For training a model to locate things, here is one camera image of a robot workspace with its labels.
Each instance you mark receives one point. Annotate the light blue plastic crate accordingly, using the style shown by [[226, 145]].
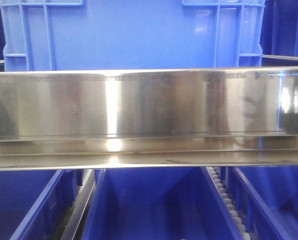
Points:
[[53, 35]]

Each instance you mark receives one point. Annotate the dark blue bin lower centre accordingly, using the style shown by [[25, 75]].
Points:
[[158, 203]]

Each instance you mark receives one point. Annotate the white roller track strip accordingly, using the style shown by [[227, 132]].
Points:
[[228, 202]]

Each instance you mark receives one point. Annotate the dark blue bin lower right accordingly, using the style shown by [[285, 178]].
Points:
[[266, 199]]

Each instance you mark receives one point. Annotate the dark blue bin lower left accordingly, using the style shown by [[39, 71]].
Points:
[[32, 202]]

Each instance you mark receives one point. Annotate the dark blue bin upper right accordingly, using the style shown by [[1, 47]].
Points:
[[279, 34]]

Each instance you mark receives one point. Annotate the stainless steel shelf rail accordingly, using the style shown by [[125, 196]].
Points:
[[148, 118]]

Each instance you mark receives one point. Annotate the steel divider rail lower left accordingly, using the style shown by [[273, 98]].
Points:
[[72, 223]]

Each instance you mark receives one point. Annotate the steel divider rail upper right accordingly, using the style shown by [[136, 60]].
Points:
[[279, 61]]

